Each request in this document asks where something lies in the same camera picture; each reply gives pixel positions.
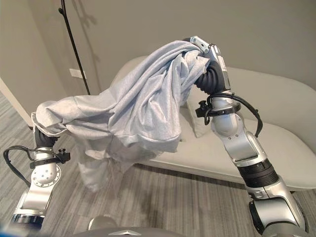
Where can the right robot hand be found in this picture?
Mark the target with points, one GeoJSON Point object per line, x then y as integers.
{"type": "Point", "coordinates": [215, 76]}

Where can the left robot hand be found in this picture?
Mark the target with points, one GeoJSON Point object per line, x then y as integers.
{"type": "Point", "coordinates": [43, 140]}

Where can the light grey garment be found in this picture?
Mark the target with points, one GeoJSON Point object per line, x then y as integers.
{"type": "Point", "coordinates": [128, 103]}

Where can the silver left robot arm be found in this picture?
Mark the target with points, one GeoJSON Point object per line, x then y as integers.
{"type": "Point", "coordinates": [39, 182]}

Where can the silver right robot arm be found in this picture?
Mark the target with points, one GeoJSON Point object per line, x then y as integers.
{"type": "Point", "coordinates": [251, 158]}

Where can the white sofa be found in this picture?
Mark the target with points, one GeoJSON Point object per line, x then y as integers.
{"type": "Point", "coordinates": [247, 123]}

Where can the black clothes rack pole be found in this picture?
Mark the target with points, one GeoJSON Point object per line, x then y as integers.
{"type": "Point", "coordinates": [74, 47]}

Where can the white cushion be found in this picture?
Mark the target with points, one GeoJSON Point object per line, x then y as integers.
{"type": "Point", "coordinates": [198, 121]}

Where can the grey robot torso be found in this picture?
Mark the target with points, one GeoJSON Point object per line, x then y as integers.
{"type": "Point", "coordinates": [116, 228]}

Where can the white wall socket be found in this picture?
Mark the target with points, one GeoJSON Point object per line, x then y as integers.
{"type": "Point", "coordinates": [76, 73]}

